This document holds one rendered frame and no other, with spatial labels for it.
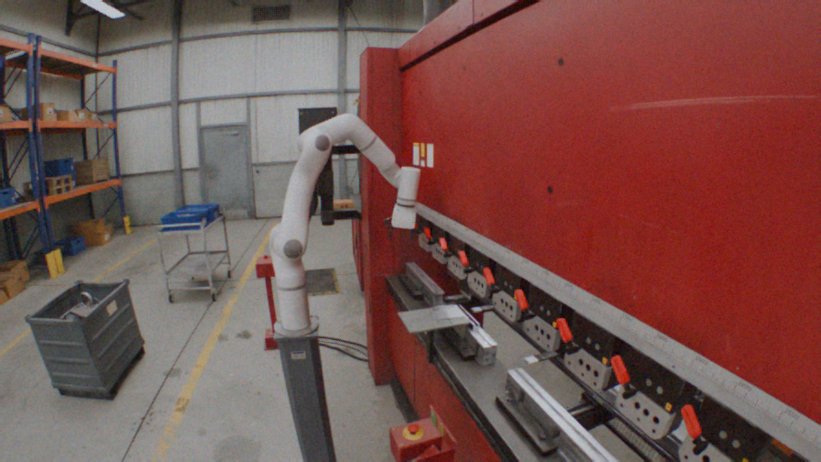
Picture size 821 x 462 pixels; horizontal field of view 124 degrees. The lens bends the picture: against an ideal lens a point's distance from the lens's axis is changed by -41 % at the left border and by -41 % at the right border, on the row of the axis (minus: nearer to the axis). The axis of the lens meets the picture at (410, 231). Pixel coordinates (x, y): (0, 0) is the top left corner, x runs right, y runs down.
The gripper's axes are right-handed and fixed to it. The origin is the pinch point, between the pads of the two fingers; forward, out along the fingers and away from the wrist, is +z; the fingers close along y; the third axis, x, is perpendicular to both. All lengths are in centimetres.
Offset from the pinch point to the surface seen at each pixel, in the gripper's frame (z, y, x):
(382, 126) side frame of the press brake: -48, 14, -66
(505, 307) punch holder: 4, -32, 54
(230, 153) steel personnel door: 36, 347, -654
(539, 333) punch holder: 3, -36, 73
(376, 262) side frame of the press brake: 36, 7, -63
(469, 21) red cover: -91, -11, 25
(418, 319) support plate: 29.0, -10.1, 20.0
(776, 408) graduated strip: -18, -48, 136
